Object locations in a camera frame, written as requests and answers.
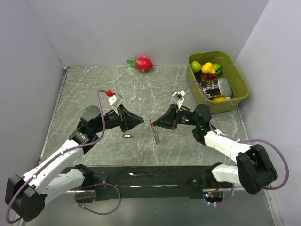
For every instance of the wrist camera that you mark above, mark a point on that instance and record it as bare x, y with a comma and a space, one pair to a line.
115, 101
180, 95

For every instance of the green watermelon toy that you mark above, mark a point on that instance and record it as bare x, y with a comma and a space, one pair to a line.
218, 68

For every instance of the yellow pear toy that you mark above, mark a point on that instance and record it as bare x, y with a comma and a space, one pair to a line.
208, 68

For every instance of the dark red grapes toy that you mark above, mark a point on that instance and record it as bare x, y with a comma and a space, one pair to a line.
201, 77

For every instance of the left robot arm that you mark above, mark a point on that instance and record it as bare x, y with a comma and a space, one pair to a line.
27, 195

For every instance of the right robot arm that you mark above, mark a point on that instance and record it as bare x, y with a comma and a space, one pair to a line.
253, 168

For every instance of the green lime toy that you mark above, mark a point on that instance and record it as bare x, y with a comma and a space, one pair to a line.
195, 66

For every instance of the red dragon fruit toy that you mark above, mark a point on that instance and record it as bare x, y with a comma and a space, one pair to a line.
142, 64

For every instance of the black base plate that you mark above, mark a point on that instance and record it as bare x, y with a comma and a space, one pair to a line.
112, 182

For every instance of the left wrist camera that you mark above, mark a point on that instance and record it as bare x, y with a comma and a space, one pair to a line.
115, 101

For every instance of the small black key fob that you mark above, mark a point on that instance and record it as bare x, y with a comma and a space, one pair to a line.
127, 136

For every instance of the red and silver key organizer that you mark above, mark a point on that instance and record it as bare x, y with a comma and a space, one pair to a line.
155, 134

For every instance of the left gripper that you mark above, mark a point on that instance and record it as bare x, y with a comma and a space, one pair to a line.
127, 120

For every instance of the black labelled cup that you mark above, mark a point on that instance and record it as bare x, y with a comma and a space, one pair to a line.
217, 88

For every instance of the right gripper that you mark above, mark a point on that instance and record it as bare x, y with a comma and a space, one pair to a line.
170, 119

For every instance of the olive green plastic bin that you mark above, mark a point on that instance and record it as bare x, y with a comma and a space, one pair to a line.
229, 71

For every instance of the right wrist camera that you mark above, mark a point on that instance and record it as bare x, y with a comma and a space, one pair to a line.
180, 95

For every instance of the yellow lemon toy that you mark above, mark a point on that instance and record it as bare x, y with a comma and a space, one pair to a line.
218, 99

